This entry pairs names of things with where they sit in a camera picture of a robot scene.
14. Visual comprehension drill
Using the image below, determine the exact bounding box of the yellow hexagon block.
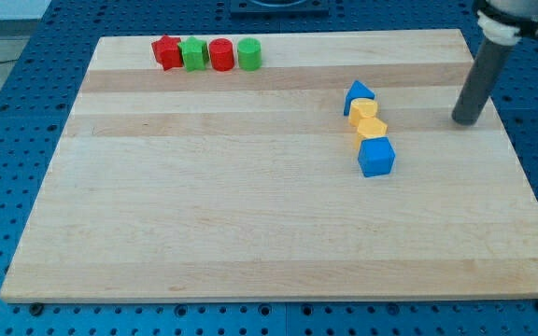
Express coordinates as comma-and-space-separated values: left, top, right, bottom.
355, 117, 388, 149

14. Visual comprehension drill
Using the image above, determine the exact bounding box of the wooden board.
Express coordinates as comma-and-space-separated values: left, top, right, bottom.
0, 29, 538, 303

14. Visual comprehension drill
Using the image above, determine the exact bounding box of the red star block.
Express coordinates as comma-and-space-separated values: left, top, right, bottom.
151, 35, 183, 71

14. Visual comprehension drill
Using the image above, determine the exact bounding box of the green star block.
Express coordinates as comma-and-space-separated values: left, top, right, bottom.
178, 36, 209, 72

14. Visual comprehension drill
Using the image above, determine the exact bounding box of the green cylinder block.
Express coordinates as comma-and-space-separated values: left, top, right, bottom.
237, 37, 262, 71

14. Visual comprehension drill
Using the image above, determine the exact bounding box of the blue cube block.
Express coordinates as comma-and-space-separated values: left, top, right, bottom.
358, 136, 396, 177

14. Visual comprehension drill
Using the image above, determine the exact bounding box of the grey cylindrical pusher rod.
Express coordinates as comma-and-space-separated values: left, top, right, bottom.
451, 37, 514, 126

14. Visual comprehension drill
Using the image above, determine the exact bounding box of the robot arm end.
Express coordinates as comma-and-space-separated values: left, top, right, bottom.
472, 0, 538, 46

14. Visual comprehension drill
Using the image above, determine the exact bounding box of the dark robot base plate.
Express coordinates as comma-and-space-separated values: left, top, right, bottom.
229, 0, 330, 17

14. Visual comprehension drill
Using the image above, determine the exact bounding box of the blue triangle block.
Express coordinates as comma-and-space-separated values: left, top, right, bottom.
343, 80, 375, 117

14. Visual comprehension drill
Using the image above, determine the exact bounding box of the yellow heart block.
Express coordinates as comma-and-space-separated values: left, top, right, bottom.
348, 98, 378, 127

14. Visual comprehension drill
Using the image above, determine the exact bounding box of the red cylinder block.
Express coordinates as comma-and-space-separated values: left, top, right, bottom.
208, 38, 234, 71

